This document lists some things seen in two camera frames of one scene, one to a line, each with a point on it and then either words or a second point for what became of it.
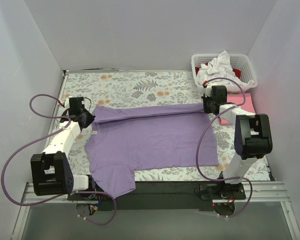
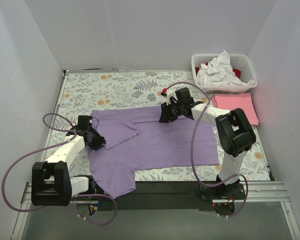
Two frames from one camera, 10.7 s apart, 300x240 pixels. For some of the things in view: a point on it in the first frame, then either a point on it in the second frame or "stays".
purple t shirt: (125, 138) stays
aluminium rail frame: (256, 192) stays
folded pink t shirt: (238, 98) stays
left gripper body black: (86, 119) → (97, 141)
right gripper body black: (207, 106) → (165, 113)
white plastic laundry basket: (243, 62) stays
